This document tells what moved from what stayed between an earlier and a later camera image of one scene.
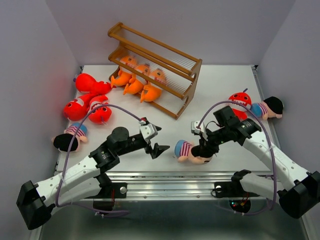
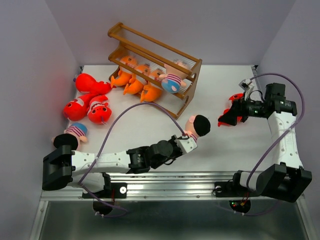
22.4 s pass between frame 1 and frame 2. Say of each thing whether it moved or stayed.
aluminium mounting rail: stayed
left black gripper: moved
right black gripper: moved
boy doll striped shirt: moved
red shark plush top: stayed
